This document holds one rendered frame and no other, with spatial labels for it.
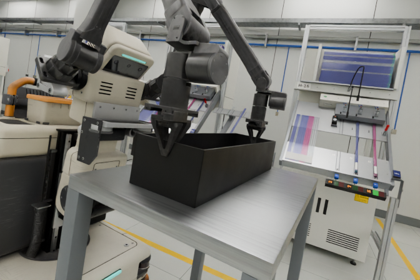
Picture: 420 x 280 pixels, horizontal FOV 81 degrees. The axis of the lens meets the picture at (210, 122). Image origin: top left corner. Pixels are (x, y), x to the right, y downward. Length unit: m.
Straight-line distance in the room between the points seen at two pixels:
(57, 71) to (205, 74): 0.57
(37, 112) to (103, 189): 0.78
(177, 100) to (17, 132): 0.80
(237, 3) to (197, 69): 4.06
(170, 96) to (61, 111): 0.86
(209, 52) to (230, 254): 0.33
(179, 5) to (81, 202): 0.46
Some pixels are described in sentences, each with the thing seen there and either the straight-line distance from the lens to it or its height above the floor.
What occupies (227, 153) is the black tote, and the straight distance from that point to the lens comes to 0.56.
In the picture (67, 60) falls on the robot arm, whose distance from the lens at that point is 0.82.
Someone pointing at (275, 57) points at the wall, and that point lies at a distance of 4.00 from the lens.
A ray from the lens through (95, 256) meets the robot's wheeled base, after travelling 1.32.
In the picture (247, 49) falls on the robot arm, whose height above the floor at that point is 1.24.
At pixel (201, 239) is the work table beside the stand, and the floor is 0.79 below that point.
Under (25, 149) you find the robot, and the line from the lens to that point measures 1.19.
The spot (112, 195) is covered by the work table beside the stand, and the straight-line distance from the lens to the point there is 0.53.
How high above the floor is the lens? 0.98
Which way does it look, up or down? 3 degrees down
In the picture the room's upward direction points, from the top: 10 degrees clockwise
